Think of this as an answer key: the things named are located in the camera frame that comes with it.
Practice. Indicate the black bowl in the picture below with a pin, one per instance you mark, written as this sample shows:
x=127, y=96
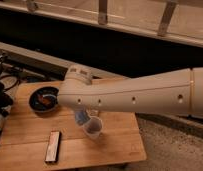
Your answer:
x=44, y=99

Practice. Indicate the metal window frame rail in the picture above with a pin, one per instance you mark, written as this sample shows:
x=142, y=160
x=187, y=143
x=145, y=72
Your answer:
x=179, y=21

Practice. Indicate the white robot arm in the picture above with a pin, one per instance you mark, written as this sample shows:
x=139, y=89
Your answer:
x=172, y=93

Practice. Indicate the blue translucent gripper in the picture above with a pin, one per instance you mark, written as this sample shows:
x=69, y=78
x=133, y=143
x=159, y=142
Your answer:
x=81, y=117

